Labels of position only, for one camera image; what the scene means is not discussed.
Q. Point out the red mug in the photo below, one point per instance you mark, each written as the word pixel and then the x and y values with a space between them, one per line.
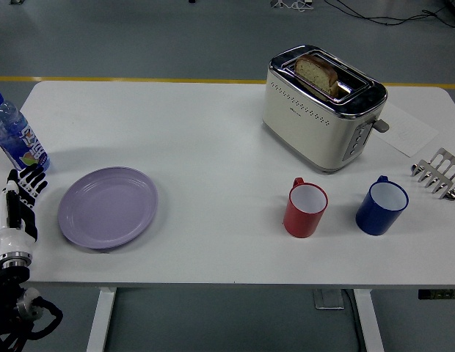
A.
pixel 305 209

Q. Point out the silver metal toast rack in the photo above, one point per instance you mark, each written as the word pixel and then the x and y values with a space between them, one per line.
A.
pixel 441 174

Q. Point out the cream chrome toaster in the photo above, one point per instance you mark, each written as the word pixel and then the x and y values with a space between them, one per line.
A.
pixel 323 113

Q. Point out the white paper sheet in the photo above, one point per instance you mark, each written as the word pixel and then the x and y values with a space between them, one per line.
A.
pixel 407 130

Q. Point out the blue labelled water bottle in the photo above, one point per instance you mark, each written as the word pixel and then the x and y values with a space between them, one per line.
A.
pixel 15 136

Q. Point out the grey floor socket box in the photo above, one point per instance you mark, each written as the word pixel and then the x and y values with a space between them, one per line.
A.
pixel 328 299

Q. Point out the brown bread slice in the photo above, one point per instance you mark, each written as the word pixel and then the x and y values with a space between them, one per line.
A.
pixel 317 76

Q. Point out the white table leg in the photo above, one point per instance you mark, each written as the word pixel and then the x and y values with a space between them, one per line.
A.
pixel 100 319
pixel 370 319

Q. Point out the blue mug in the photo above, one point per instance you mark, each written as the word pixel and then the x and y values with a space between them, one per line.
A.
pixel 381 206

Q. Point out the lilac round plate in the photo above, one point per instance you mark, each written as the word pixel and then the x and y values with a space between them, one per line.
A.
pixel 108 208

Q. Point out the black table control panel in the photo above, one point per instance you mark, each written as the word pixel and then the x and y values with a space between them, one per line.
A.
pixel 440 294

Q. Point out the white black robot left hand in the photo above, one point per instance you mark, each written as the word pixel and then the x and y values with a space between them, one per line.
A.
pixel 14 220

